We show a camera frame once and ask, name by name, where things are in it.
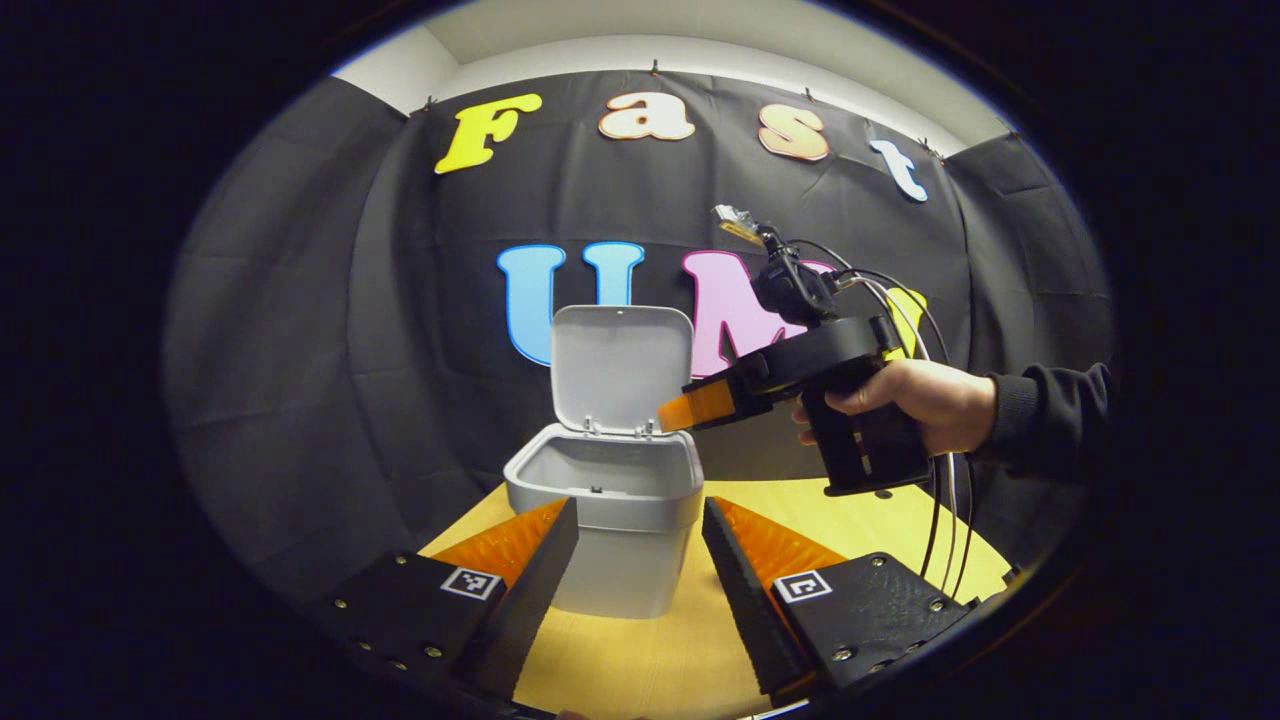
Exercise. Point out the white desktop garbage bin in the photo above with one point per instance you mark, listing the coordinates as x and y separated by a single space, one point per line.
620 370

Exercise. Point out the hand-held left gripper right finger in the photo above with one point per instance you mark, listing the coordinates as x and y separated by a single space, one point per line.
740 600

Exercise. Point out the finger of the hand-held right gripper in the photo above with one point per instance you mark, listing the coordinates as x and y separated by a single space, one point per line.
695 408

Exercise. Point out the black backdrop cloth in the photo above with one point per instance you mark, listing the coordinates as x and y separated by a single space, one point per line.
350 300

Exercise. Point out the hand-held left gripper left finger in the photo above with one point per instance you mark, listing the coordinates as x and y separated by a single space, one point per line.
530 600

